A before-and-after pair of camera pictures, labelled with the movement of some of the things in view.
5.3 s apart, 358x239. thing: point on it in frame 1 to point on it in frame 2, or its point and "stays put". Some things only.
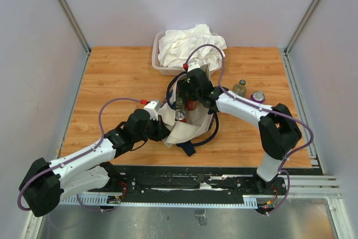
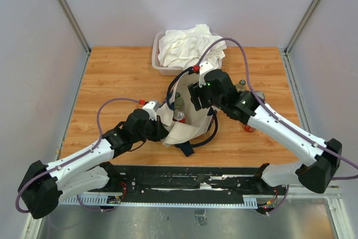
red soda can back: x=191 y=105 to x=249 y=128
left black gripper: x=161 y=131 stays put
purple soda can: x=258 y=97 stays put
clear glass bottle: x=240 y=88 stays put
